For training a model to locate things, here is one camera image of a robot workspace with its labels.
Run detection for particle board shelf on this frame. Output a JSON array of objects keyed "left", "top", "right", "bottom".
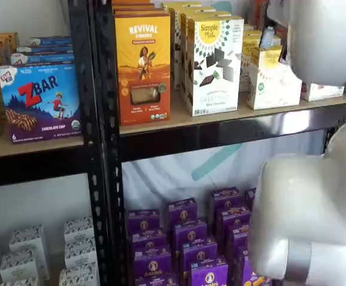
[
  {"left": 0, "top": 119, "right": 85, "bottom": 160},
  {"left": 119, "top": 88, "right": 346, "bottom": 135}
]

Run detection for purple Annie's snack box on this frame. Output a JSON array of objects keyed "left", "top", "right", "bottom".
[
  {"left": 233, "top": 248, "right": 251, "bottom": 286},
  {"left": 216, "top": 205, "right": 251, "bottom": 237},
  {"left": 168, "top": 198, "right": 198, "bottom": 228},
  {"left": 173, "top": 220, "right": 208, "bottom": 251},
  {"left": 210, "top": 186, "right": 242, "bottom": 214},
  {"left": 134, "top": 272, "right": 180, "bottom": 286},
  {"left": 133, "top": 247, "right": 172, "bottom": 279},
  {"left": 127, "top": 209, "right": 161, "bottom": 235},
  {"left": 180, "top": 238, "right": 219, "bottom": 271},
  {"left": 227, "top": 223, "right": 251, "bottom": 257},
  {"left": 243, "top": 269, "right": 272, "bottom": 286},
  {"left": 130, "top": 228, "right": 168, "bottom": 254},
  {"left": 189, "top": 257, "right": 229, "bottom": 286}
]

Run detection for orange Revival cracker box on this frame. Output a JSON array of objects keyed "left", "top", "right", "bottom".
[
  {"left": 114, "top": 14, "right": 172, "bottom": 127},
  {"left": 113, "top": 8, "right": 169, "bottom": 17}
]

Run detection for tall white Simple Mills box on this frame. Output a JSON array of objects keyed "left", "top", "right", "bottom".
[
  {"left": 179, "top": 11, "right": 232, "bottom": 102},
  {"left": 174, "top": 6, "right": 217, "bottom": 91},
  {"left": 169, "top": 2, "right": 204, "bottom": 60},
  {"left": 186, "top": 15, "right": 245, "bottom": 117}
]

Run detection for blue purple ZBAR box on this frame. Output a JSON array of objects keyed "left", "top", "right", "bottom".
[
  {"left": 10, "top": 52, "right": 76, "bottom": 67},
  {"left": 0, "top": 63, "right": 82, "bottom": 145},
  {"left": 15, "top": 45, "right": 74, "bottom": 56},
  {"left": 27, "top": 36, "right": 73, "bottom": 48}
]

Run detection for brown red box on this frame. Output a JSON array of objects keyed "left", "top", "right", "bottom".
[{"left": 248, "top": 0, "right": 269, "bottom": 30}]

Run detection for white box with red print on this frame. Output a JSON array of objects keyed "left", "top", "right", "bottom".
[{"left": 300, "top": 80, "right": 346, "bottom": 102}]

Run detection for white cloth with teal stripe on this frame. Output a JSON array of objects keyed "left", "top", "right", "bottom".
[{"left": 121, "top": 130, "right": 328, "bottom": 219}]

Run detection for black metal shelving rack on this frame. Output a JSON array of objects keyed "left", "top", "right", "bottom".
[
  {"left": 0, "top": 0, "right": 110, "bottom": 286},
  {"left": 91, "top": 0, "right": 346, "bottom": 286}
]

